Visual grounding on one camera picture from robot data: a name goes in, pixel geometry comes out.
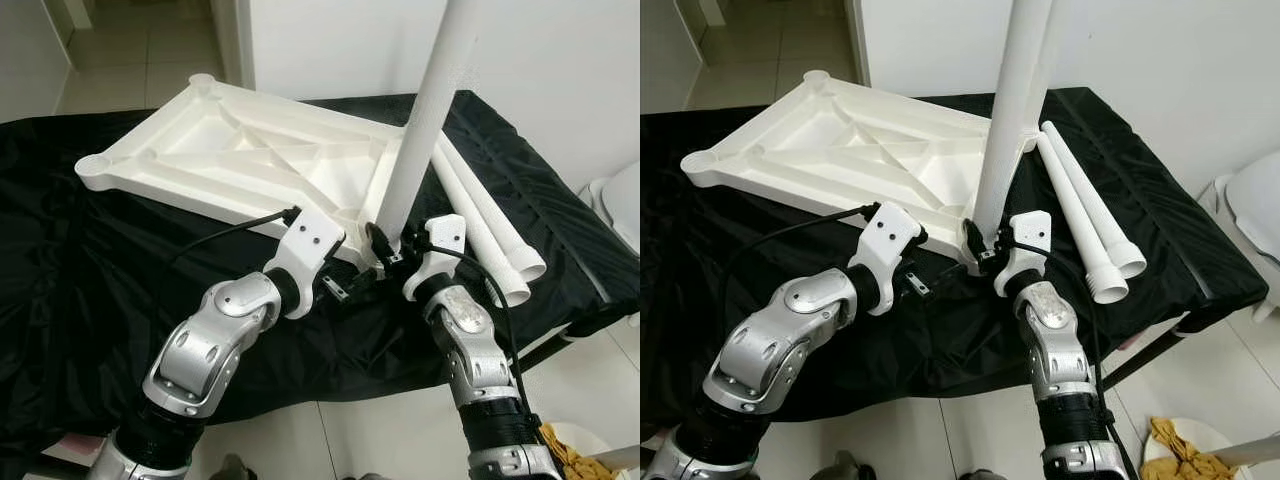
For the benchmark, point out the white plastic table leg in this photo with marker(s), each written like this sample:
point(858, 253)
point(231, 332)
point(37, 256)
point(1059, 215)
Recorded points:
point(1010, 110)
point(490, 250)
point(505, 225)
point(1055, 60)
point(1080, 235)
point(430, 110)
point(1100, 215)

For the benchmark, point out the white plastic table top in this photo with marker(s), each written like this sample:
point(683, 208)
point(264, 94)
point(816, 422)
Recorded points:
point(230, 150)
point(850, 145)

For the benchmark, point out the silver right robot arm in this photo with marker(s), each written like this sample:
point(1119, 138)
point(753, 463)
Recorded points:
point(475, 340)
point(1055, 335)

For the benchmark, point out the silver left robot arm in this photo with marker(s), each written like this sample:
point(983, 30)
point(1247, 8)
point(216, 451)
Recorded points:
point(770, 345)
point(210, 350)

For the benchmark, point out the black metal table leg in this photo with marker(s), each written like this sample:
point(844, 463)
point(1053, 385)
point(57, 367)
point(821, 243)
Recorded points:
point(548, 355)
point(1145, 360)

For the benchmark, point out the black table cloth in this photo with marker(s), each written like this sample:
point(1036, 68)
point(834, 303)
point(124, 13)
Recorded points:
point(570, 190)
point(1190, 190)

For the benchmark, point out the grey right robot foot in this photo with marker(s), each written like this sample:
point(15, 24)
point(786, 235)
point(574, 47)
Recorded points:
point(360, 476)
point(985, 475)

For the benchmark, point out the white round plate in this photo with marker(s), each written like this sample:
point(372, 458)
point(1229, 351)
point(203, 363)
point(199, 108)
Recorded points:
point(590, 435)
point(1220, 432)

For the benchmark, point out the white door frame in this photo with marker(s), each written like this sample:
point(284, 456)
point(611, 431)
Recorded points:
point(235, 45)
point(857, 40)

